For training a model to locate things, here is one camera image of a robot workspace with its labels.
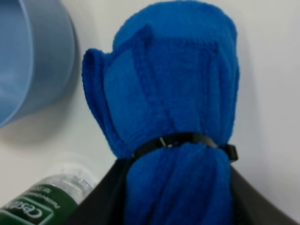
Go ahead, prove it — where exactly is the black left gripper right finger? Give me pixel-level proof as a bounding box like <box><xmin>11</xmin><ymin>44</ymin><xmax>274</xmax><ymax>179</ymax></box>
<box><xmin>231</xmin><ymin>167</ymin><xmax>299</xmax><ymax>225</ymax></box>

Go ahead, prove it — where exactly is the light blue plastic bowl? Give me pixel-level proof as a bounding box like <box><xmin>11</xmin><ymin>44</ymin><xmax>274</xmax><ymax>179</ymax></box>
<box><xmin>0</xmin><ymin>0</ymin><xmax>75</xmax><ymax>127</ymax></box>

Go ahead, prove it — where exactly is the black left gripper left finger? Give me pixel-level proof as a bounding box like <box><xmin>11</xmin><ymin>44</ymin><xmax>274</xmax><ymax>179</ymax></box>
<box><xmin>63</xmin><ymin>159</ymin><xmax>131</xmax><ymax>225</ymax></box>

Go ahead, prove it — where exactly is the blue towel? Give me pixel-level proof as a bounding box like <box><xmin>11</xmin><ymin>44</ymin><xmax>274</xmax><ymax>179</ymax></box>
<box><xmin>82</xmin><ymin>1</ymin><xmax>240</xmax><ymax>225</ymax></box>

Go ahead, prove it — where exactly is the clear water bottle green label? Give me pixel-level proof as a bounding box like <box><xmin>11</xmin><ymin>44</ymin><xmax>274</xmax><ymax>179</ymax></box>
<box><xmin>0</xmin><ymin>152</ymin><xmax>100</xmax><ymax>225</ymax></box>

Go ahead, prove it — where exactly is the black zip tie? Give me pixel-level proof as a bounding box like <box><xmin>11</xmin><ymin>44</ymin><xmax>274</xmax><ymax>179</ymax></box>
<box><xmin>131</xmin><ymin>132</ymin><xmax>239</xmax><ymax>161</ymax></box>

